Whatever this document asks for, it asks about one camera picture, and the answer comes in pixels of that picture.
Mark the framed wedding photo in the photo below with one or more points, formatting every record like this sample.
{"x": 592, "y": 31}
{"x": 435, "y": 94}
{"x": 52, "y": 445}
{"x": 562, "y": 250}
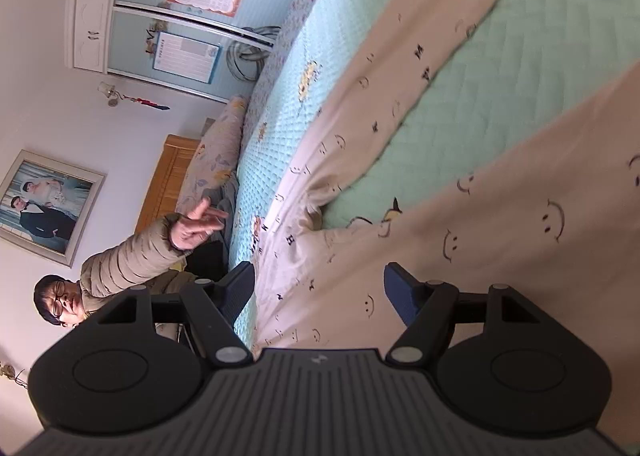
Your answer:
{"x": 47, "y": 208}

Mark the cream smiley print pants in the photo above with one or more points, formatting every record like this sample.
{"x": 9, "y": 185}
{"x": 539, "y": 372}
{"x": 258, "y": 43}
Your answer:
{"x": 500, "y": 216}

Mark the person's body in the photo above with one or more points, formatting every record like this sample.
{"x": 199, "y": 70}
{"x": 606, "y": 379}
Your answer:
{"x": 60, "y": 301}

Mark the white wardrobe with sliding doors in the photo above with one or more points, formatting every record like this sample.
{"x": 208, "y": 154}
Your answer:
{"x": 100, "y": 11}

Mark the blue bordered poster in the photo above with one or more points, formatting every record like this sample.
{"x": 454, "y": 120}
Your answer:
{"x": 185, "y": 56}

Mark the wooden headboard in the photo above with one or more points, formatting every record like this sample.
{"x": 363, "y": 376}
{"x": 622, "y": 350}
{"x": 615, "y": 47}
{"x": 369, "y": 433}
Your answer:
{"x": 165, "y": 181}

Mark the green bee print bed cover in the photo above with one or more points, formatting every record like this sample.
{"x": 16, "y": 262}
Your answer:
{"x": 525, "y": 46}

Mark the person's left hand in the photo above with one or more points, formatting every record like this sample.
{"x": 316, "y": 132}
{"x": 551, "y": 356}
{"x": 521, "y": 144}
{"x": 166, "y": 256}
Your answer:
{"x": 187, "y": 233}

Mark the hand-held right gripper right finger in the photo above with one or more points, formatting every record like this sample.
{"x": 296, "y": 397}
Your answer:
{"x": 400, "y": 291}

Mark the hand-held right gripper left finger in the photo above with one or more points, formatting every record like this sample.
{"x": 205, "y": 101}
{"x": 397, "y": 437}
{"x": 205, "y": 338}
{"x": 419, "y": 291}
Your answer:
{"x": 240, "y": 286}

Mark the floral pillow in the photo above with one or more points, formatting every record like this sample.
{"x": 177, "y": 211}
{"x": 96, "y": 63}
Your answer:
{"x": 215, "y": 151}

